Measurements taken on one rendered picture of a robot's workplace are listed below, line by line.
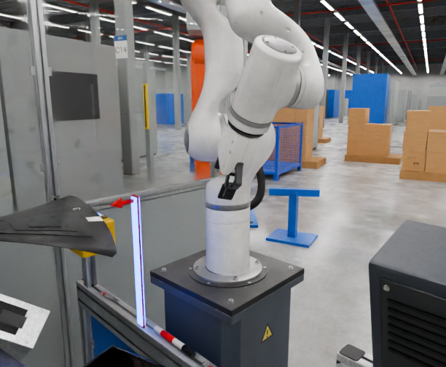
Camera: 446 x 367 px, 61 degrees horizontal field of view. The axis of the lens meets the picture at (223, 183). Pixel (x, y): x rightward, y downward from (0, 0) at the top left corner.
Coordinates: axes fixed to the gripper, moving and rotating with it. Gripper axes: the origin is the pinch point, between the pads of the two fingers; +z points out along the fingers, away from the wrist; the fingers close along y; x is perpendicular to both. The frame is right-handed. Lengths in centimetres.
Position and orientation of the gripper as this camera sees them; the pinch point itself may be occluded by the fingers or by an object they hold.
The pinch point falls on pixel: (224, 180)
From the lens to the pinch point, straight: 83.3
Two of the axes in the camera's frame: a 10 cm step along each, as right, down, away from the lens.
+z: -2.9, 7.0, 6.6
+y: 0.9, 7.0, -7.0
